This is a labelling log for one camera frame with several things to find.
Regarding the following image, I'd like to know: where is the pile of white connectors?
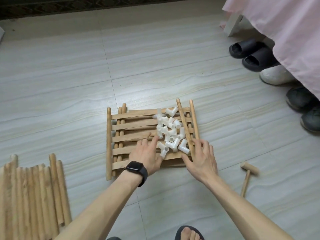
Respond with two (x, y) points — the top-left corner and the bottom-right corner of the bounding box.
(154, 107), (192, 159)

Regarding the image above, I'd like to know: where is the person's left forearm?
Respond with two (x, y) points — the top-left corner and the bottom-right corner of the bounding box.
(55, 172), (143, 240)

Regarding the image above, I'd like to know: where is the person's left hand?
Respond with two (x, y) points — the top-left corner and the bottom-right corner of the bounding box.
(128, 135), (163, 175)

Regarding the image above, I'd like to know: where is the pink ruffled bed skirt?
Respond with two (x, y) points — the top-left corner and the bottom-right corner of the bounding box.
(222, 0), (320, 100)

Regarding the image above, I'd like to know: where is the pile of wooden dowels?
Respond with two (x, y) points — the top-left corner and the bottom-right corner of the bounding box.
(0, 153), (72, 240)

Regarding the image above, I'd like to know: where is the slatted wooden shelf panel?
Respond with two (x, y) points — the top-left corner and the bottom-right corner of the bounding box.
(106, 100), (201, 180)

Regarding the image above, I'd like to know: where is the white shoe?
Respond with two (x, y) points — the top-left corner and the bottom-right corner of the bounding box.
(259, 65), (297, 86)

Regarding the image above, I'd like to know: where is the black smartwatch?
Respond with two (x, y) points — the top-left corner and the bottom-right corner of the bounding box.
(124, 161), (149, 187)

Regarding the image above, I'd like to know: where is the person's right hand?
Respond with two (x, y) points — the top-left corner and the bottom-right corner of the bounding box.
(181, 137), (219, 185)

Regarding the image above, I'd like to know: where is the white bed leg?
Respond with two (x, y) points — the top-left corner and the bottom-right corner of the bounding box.
(223, 14), (244, 37)

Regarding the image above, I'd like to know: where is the wooden mallet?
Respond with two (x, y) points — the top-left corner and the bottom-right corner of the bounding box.
(240, 161), (261, 198)

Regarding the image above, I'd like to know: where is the person's right forearm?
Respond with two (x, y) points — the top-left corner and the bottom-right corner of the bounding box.
(205, 175), (293, 240)

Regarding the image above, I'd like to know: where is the dark shoe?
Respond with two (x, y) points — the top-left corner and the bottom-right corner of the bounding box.
(286, 85), (320, 113)
(300, 105), (320, 134)

